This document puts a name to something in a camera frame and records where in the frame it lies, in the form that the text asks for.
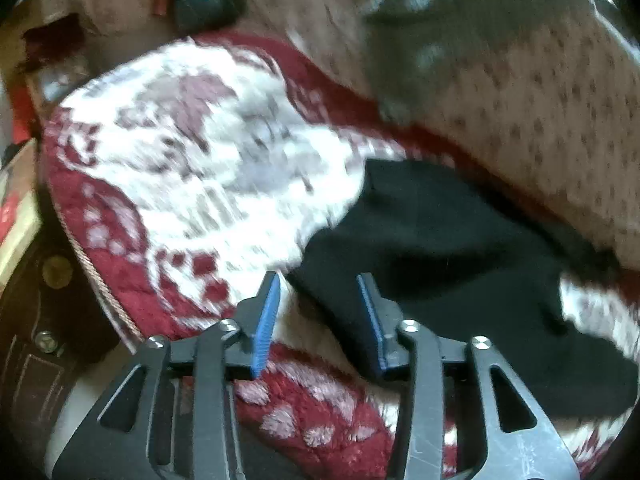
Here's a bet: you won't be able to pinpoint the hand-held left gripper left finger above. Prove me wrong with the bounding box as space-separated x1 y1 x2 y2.
47 271 282 480

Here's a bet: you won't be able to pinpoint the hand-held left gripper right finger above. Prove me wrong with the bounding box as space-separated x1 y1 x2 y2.
356 272 583 480

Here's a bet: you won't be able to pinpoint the black pants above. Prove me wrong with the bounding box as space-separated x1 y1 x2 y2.
287 159 640 421

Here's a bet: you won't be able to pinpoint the red and white floral blanket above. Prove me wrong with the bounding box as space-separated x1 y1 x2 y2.
42 30 640 480

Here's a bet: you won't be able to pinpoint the dark wooden cabinet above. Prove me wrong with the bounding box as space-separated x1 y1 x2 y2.
0 230 126 461

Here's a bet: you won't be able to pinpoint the floral sofa back cushion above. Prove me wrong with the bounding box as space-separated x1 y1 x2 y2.
245 0 640 271

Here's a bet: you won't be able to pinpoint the cardboard box with red label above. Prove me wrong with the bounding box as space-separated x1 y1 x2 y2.
0 139 45 288

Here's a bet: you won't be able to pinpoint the grey-green fleece jacket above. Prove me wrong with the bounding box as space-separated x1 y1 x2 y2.
360 0 618 126

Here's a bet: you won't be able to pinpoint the red packet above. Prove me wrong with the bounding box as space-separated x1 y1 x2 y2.
9 82 32 147

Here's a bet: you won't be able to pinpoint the dark red velvet cloth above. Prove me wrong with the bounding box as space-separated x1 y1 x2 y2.
21 14 87 73

